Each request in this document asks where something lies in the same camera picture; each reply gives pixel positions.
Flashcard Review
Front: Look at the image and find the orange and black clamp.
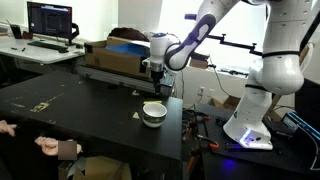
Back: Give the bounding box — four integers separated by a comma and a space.
194, 133, 221, 151
181, 111, 212, 144

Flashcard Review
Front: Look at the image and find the small brown box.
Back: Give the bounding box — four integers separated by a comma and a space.
189, 51, 211, 70

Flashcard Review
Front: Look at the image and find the black computer monitor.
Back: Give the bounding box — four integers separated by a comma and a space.
26, 1, 74, 43

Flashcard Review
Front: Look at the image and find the black controller box blue light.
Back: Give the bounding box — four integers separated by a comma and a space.
282, 111, 320, 135

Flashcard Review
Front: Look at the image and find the white office desk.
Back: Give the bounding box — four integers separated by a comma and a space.
0, 34, 86, 66

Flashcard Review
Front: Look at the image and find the open cardboard box on floor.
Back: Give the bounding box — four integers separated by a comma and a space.
209, 95, 242, 111

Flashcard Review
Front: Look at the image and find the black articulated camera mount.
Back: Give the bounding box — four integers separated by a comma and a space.
184, 13, 265, 57

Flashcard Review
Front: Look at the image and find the white wall outlet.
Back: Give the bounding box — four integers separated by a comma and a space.
197, 86, 207, 98

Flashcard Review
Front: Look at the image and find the cardboard box under table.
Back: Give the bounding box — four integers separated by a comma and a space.
58, 155, 133, 180

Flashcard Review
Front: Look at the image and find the pink plush toy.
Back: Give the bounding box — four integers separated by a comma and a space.
0, 119, 18, 137
34, 135, 84, 157

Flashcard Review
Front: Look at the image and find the dark brown bag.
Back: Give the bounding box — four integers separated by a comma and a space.
108, 27, 150, 43

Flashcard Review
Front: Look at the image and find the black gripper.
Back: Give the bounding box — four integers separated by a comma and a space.
149, 60, 166, 95

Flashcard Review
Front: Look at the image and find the blue sheet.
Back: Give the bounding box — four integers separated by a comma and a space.
105, 42, 151, 58

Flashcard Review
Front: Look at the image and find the black keyboard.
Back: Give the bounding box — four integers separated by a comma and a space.
26, 40, 70, 54

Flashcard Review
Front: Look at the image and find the large open cardboard box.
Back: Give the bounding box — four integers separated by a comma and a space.
83, 35, 158, 81

